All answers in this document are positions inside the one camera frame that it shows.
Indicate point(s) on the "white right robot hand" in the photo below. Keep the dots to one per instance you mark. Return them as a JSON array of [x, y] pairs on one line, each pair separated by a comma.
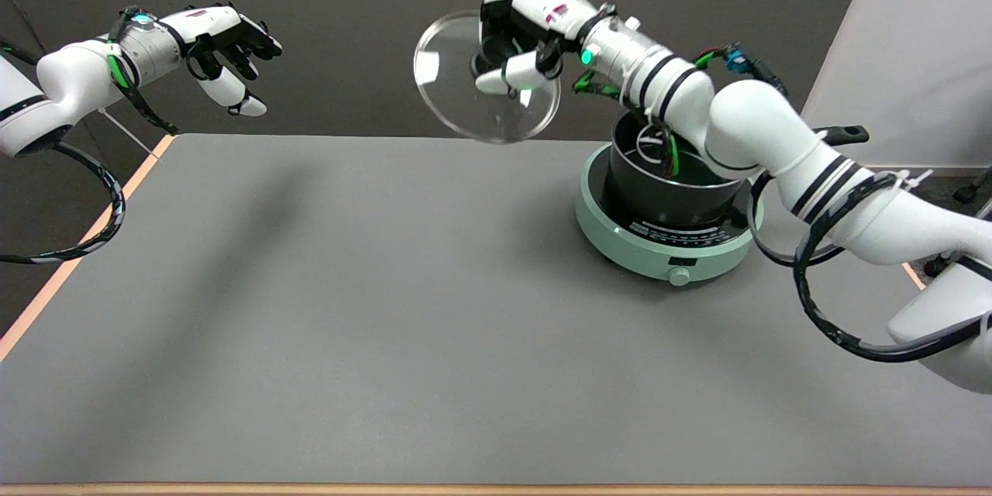
[[542, 8]]

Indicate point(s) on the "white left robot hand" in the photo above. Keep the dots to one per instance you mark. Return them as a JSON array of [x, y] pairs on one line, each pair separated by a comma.
[[213, 23]]

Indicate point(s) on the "glass pot lid black knob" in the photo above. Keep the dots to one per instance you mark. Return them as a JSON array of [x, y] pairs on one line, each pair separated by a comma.
[[449, 77]]

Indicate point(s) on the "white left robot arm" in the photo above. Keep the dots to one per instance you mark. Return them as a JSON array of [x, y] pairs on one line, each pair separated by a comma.
[[70, 85]]

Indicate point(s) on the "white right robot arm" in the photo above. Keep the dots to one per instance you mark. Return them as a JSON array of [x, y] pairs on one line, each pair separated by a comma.
[[752, 124]]

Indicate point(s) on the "mint green induction cooker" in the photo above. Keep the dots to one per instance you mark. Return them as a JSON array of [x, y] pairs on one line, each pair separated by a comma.
[[643, 256]]

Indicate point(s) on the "office chair wheeled base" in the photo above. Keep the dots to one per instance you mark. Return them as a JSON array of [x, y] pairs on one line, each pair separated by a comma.
[[965, 190]]

